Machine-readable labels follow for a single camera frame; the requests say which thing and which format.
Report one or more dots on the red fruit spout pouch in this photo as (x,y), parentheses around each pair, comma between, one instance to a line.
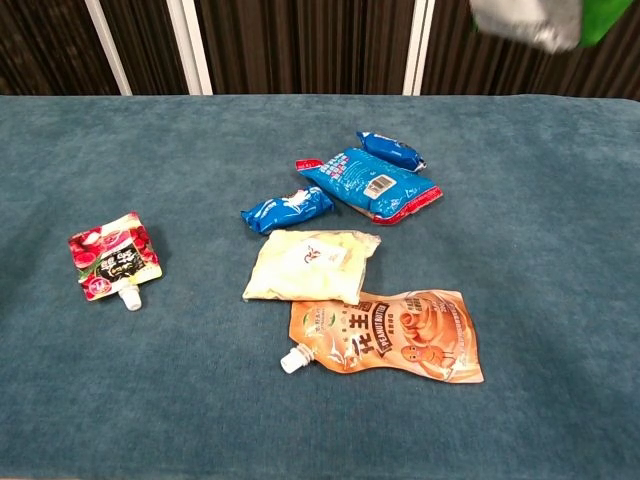
(112,255)

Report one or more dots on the brown peanut butter spout pouch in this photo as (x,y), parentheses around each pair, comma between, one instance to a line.
(400,340)

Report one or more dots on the large blue barcode bag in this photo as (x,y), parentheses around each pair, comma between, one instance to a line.
(357,182)

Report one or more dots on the cream yellow plastic bag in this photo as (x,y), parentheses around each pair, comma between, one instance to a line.
(305,270)

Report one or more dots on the orange green snack bag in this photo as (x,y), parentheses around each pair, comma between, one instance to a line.
(530,20)

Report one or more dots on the teal velvet tablecloth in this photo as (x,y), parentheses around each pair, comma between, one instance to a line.
(150,400)

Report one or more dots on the white background post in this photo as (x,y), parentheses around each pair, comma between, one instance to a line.
(109,50)
(418,50)
(190,50)

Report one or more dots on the small blue snack pack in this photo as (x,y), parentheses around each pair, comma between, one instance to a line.
(282,210)
(390,150)

